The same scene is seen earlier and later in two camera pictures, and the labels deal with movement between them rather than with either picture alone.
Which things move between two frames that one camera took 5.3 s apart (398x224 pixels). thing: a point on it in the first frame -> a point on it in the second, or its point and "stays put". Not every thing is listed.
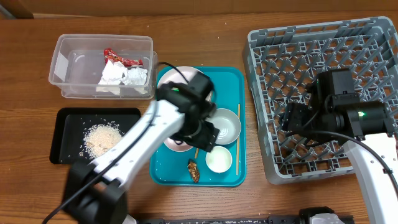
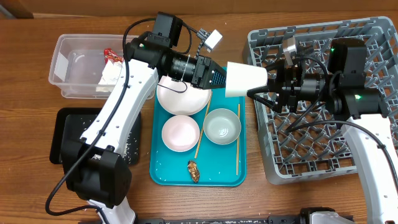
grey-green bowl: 228,124 stays put
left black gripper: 206,140 -> 203,61
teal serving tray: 169,167 stays put
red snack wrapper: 110,55 stays put
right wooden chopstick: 238,140 stays put
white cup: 219,160 -> 242,78
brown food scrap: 194,173 stays put
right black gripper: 291,119 -> 283,82
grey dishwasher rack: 282,61 stays put
